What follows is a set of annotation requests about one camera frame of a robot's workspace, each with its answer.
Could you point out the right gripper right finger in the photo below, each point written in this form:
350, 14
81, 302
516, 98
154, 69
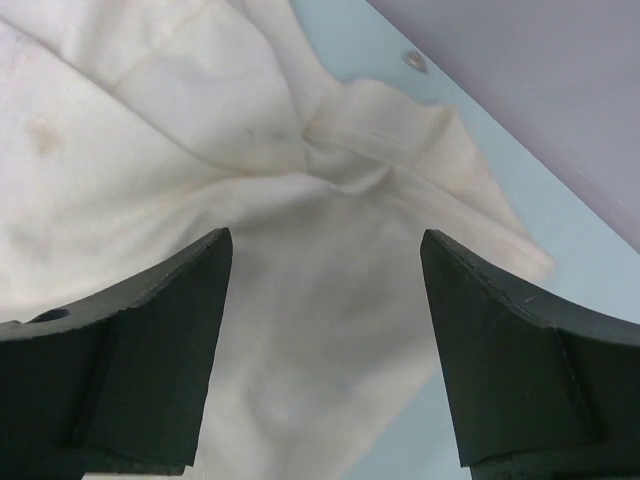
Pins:
538, 387

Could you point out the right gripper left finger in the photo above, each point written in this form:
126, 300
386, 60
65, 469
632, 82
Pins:
116, 383

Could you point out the cream white t shirt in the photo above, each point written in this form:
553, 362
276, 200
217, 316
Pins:
129, 129

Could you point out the table edge screw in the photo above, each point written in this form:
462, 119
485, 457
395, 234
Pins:
415, 60

